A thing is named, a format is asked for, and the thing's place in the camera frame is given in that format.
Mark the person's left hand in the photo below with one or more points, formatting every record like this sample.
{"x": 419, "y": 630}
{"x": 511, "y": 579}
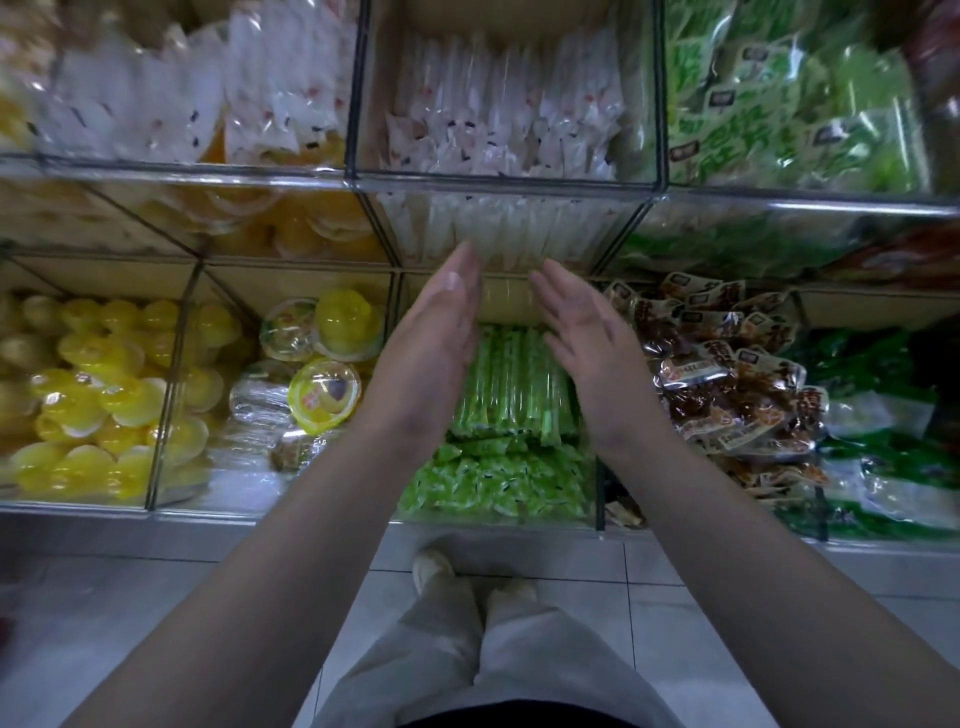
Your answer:
{"x": 423, "y": 360}

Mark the black shirt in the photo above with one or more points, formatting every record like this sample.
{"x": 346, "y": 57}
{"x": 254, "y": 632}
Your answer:
{"x": 518, "y": 716}

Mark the person's right forearm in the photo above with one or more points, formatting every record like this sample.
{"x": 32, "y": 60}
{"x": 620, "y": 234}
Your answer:
{"x": 780, "y": 585}

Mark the long green vegetable packets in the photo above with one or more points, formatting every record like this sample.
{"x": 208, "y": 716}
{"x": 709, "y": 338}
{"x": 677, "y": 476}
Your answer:
{"x": 795, "y": 105}

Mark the pile of green jelly sticks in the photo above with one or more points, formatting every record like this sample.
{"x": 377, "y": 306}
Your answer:
{"x": 518, "y": 383}

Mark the person's right hand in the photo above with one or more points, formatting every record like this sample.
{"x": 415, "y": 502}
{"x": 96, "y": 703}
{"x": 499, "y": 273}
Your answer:
{"x": 593, "y": 353}

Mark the pile of brown snack packets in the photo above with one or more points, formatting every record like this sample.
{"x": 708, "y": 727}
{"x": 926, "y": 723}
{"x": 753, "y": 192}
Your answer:
{"x": 735, "y": 390}

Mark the pile of green bamboo packets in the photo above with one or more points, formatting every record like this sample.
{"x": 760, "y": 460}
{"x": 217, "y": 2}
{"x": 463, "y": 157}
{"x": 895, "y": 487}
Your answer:
{"x": 885, "y": 435}

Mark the pile of orange-lid jelly cups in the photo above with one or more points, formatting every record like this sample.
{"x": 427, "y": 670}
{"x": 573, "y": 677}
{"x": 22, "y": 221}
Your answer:
{"x": 23, "y": 75}

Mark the pile of white jelly sticks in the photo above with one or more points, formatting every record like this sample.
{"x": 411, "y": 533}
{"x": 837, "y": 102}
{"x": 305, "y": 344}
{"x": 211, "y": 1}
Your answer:
{"x": 510, "y": 105}

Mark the light shoe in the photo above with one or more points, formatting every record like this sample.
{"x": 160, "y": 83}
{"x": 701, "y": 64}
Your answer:
{"x": 510, "y": 593}
{"x": 431, "y": 567}

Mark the light grey shorts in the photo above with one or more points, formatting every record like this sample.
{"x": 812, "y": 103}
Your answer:
{"x": 495, "y": 660}

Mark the pile of yellow jelly cups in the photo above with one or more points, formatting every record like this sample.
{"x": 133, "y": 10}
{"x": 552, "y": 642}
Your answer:
{"x": 105, "y": 405}

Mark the person's left forearm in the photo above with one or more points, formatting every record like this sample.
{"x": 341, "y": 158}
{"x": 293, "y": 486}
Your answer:
{"x": 255, "y": 600}

